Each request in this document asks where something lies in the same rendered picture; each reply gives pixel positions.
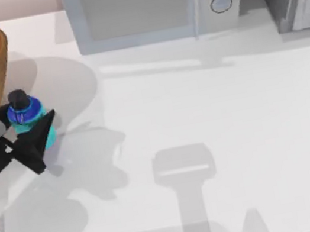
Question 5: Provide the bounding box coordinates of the blue and teal bottle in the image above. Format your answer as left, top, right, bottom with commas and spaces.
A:
2, 83, 60, 157

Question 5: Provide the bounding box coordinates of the microwave knob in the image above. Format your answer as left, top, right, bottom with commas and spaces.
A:
208, 0, 235, 16

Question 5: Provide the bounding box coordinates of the microwave door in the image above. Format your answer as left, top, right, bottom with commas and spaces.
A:
61, 0, 213, 59

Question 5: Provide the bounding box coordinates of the pale microwave oven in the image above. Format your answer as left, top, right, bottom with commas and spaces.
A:
60, 0, 257, 60

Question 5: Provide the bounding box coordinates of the microwave door handle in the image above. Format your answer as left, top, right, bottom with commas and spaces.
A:
188, 0, 209, 40

